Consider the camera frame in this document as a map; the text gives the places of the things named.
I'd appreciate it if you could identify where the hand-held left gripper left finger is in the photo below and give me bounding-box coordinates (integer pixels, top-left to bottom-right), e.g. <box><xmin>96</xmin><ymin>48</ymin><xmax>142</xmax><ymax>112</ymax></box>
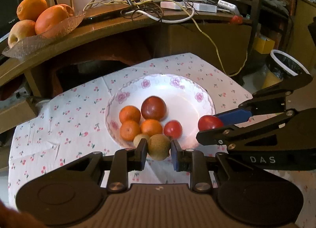
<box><xmin>49</xmin><ymin>138</ymin><xmax>149</xmax><ymax>193</ymax></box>

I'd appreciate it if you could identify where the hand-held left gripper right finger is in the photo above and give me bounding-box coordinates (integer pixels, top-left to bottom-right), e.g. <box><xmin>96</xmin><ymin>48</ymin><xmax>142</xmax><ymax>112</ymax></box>
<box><xmin>170</xmin><ymin>139</ymin><xmax>272</xmax><ymax>193</ymax></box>

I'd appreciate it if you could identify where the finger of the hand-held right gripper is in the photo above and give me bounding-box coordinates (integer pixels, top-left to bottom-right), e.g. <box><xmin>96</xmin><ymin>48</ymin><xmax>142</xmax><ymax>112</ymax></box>
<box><xmin>217</xmin><ymin>72</ymin><xmax>313</xmax><ymax>125</ymax></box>
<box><xmin>196</xmin><ymin>110</ymin><xmax>300</xmax><ymax>149</ymax></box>

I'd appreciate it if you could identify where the brown kiwi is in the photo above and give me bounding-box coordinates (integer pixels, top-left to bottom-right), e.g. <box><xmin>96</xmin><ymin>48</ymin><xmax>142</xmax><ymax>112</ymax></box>
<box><xmin>147</xmin><ymin>134</ymin><xmax>171</xmax><ymax>161</ymax></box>
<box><xmin>133</xmin><ymin>133</ymin><xmax>151</xmax><ymax>148</ymax></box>

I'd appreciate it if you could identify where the small red tomato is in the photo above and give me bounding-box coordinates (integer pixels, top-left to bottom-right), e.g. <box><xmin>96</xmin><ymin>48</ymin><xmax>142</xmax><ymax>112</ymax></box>
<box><xmin>163</xmin><ymin>120</ymin><xmax>183</xmax><ymax>138</ymax></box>
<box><xmin>198</xmin><ymin>115</ymin><xmax>224</xmax><ymax>132</ymax></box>

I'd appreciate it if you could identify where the small orange tangerine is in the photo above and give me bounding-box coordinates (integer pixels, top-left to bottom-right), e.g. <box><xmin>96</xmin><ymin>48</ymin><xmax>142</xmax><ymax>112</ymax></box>
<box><xmin>140</xmin><ymin>119</ymin><xmax>164</xmax><ymax>137</ymax></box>
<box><xmin>119</xmin><ymin>106</ymin><xmax>141</xmax><ymax>124</ymax></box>
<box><xmin>120</xmin><ymin>120</ymin><xmax>142</xmax><ymax>142</ymax></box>

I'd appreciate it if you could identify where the white floral plate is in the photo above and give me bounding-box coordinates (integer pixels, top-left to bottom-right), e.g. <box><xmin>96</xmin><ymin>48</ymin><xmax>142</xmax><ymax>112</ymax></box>
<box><xmin>104</xmin><ymin>73</ymin><xmax>215</xmax><ymax>150</ymax></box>

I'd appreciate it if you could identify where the yellow trash bin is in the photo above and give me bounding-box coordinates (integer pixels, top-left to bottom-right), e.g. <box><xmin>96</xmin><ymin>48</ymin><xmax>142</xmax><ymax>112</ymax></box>
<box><xmin>261</xmin><ymin>49</ymin><xmax>310</xmax><ymax>90</ymax></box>

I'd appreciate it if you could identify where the cherry print tablecloth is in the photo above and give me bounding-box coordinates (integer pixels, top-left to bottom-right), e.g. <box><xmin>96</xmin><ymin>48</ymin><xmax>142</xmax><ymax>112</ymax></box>
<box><xmin>7</xmin><ymin>53</ymin><xmax>316</xmax><ymax>228</ymax></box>

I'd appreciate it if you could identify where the yellow box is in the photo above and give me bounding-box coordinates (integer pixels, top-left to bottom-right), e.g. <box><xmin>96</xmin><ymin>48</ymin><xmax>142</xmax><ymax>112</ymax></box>
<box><xmin>254</xmin><ymin>36</ymin><xmax>276</xmax><ymax>53</ymax></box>

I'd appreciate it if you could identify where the dark metal shelf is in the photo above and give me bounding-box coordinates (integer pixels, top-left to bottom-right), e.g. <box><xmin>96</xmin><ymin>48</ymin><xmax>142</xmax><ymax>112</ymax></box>
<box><xmin>247</xmin><ymin>0</ymin><xmax>316</xmax><ymax>54</ymax></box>

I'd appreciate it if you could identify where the short white power strip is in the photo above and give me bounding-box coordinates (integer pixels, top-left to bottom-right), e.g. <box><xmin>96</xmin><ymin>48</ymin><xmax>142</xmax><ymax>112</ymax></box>
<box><xmin>217</xmin><ymin>0</ymin><xmax>240</xmax><ymax>14</ymax></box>

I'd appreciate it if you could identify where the long white power strip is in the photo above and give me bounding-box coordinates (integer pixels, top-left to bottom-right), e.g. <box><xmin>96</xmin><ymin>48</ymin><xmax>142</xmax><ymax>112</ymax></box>
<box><xmin>160</xmin><ymin>1</ymin><xmax>218</xmax><ymax>13</ymax></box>

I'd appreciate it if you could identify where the wooden television cabinet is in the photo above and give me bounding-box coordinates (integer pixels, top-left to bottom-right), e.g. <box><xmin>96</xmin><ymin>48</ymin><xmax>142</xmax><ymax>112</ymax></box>
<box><xmin>0</xmin><ymin>8</ymin><xmax>255</xmax><ymax>131</ymax></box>

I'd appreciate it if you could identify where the clear glass fruit dish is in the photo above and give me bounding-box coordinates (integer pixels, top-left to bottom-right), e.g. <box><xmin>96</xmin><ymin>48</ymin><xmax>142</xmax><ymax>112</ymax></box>
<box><xmin>1</xmin><ymin>11</ymin><xmax>87</xmax><ymax>59</ymax></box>

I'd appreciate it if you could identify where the large orange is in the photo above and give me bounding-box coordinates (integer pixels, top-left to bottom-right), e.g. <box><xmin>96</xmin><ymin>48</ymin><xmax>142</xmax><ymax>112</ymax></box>
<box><xmin>16</xmin><ymin>0</ymin><xmax>48</xmax><ymax>21</ymax></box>
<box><xmin>35</xmin><ymin>5</ymin><xmax>70</xmax><ymax>36</ymax></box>

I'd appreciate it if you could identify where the reddish apple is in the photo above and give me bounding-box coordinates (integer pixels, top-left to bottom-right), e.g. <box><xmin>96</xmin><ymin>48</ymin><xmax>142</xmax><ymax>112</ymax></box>
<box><xmin>58</xmin><ymin>4</ymin><xmax>75</xmax><ymax>18</ymax></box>

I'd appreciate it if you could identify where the yellow apple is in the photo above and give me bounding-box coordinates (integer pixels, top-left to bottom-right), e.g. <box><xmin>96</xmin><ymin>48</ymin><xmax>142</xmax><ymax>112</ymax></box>
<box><xmin>8</xmin><ymin>19</ymin><xmax>36</xmax><ymax>49</ymax></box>

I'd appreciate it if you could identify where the tangle of cables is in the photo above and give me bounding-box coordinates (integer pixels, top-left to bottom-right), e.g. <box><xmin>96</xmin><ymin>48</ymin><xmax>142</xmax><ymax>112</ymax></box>
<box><xmin>83</xmin><ymin>0</ymin><xmax>248</xmax><ymax>77</ymax></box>

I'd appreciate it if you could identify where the white cable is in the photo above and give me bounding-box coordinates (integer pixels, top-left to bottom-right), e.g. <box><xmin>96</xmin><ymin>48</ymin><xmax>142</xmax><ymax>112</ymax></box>
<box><xmin>120</xmin><ymin>8</ymin><xmax>196</xmax><ymax>24</ymax></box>

